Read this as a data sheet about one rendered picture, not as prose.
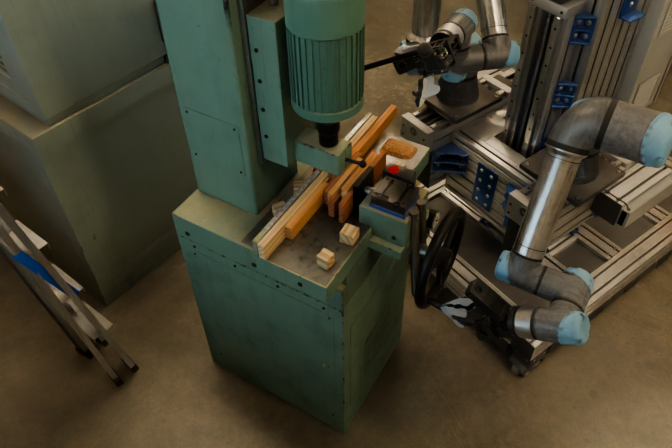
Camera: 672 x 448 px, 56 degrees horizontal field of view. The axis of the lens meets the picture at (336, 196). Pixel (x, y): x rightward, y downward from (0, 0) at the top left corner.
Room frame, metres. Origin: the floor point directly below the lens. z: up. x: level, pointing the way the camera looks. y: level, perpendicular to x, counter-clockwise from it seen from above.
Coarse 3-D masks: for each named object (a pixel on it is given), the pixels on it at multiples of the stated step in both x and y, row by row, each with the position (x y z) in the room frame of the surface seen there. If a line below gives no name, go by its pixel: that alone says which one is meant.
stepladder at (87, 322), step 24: (0, 216) 1.18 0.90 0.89; (0, 240) 1.23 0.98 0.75; (24, 240) 1.15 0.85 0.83; (24, 264) 1.14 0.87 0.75; (48, 264) 1.17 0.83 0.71; (48, 288) 1.16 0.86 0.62; (72, 288) 1.20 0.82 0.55; (48, 312) 1.29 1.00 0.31; (72, 312) 1.32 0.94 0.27; (96, 312) 1.32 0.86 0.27; (72, 336) 1.29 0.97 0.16; (96, 336) 1.22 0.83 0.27; (120, 384) 1.18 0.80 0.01
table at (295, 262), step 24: (408, 168) 1.34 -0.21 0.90; (312, 216) 1.15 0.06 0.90; (336, 216) 1.15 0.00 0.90; (288, 240) 1.07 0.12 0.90; (312, 240) 1.07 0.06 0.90; (336, 240) 1.07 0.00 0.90; (360, 240) 1.07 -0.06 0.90; (384, 240) 1.09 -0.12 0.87; (264, 264) 1.01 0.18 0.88; (288, 264) 0.99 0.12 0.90; (312, 264) 0.99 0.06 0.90; (336, 264) 0.99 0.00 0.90; (312, 288) 0.94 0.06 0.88; (336, 288) 0.95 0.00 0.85
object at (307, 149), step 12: (312, 132) 1.30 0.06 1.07; (300, 144) 1.26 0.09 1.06; (312, 144) 1.25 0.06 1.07; (348, 144) 1.25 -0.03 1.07; (300, 156) 1.26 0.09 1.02; (312, 156) 1.24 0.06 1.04; (324, 156) 1.22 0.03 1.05; (336, 156) 1.20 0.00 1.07; (348, 156) 1.24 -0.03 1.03; (324, 168) 1.22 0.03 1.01; (336, 168) 1.20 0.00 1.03
